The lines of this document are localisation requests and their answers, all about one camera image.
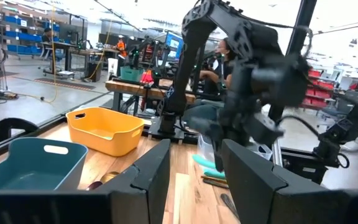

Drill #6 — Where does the teal-handled silver spoon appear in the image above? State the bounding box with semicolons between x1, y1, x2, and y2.
203;168;227;180
192;154;218;170

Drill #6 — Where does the black frame bracket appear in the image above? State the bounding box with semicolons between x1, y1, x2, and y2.
0;117;39;144

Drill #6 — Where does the black desk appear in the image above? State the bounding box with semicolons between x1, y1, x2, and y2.
40;42;83;78

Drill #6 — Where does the wooden workbench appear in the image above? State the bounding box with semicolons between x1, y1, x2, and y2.
104;77;197;118

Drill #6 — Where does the person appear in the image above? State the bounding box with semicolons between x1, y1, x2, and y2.
41;27;55;44
116;35;129;59
183;36;241;125

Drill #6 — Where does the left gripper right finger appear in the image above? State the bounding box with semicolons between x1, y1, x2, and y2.
221;139;358;224

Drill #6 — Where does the green storage bin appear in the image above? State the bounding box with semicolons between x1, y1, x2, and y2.
119;65;145;82

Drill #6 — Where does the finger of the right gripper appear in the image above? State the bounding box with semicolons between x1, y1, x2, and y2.
213;138;226;172
187;116;225;141

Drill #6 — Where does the yellow cable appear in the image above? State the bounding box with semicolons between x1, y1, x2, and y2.
11;6;59;105
85;18;113;82

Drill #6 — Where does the shelf with red bins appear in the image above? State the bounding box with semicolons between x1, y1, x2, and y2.
301;68;335;110

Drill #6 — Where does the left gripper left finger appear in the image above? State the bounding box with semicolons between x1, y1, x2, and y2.
0;138;172;224

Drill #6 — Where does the yellow plastic bin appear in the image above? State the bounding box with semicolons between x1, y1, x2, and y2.
65;106;145;157

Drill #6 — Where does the white container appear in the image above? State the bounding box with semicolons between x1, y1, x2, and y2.
107;57;119;80

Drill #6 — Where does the striped floor mat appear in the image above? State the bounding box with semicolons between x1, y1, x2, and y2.
34;77;96;91

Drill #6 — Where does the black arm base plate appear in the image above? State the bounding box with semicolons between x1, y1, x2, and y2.
147;114;198;146

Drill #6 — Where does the dark teal plastic bin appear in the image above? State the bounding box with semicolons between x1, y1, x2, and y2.
0;136;89;191

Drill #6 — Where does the red object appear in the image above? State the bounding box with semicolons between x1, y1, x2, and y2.
140;70;155;85

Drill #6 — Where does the black upright post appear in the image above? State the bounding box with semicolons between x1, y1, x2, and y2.
268;0;318;122

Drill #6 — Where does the shelf with blue bins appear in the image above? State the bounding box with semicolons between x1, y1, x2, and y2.
0;14;60;60

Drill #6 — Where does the clear plastic bin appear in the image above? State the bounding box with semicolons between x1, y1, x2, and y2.
196;133;273;162

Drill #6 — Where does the gold spoon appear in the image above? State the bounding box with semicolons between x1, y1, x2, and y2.
200;175;229;184
99;170;121;185

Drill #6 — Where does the lit computer monitor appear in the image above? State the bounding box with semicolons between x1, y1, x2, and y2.
165;30;185;62

